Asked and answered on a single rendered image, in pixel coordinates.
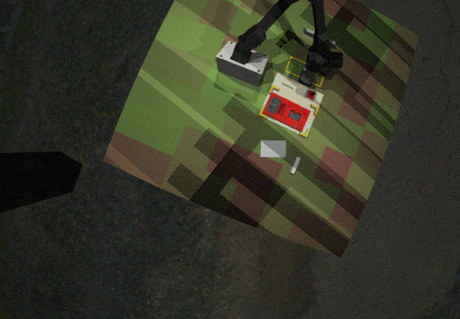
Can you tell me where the beige flat slab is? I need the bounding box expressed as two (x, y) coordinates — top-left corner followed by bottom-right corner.
(259, 73), (323, 137)

